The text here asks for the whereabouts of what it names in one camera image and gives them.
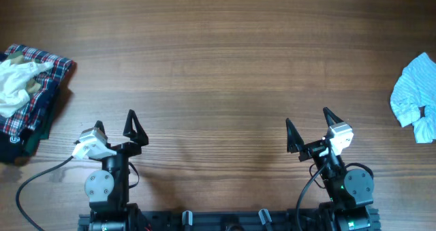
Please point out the navy blue folded garment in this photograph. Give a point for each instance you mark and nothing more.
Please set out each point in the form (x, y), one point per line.
(12, 146)

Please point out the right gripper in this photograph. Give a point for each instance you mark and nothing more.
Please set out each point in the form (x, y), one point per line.
(295, 144)

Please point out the olive green garment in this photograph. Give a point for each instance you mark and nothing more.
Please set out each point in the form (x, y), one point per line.
(20, 59)

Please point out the dark green folded garment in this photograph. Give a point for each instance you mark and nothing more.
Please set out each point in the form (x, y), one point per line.
(42, 132)

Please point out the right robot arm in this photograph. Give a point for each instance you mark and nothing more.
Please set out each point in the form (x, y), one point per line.
(349, 186)

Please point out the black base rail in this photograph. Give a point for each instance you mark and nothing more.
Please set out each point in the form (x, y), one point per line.
(221, 220)

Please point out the red blue plaid shirt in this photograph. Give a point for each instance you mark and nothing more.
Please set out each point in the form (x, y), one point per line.
(41, 92)

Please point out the light blue striped baby pants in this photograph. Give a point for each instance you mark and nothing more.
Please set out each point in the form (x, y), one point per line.
(413, 98)

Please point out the white baby garment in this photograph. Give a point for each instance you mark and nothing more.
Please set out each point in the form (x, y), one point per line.
(14, 79)

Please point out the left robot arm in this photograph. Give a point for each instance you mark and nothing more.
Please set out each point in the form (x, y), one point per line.
(108, 188)

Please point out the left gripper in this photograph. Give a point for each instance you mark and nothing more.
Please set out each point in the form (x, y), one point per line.
(131, 148)

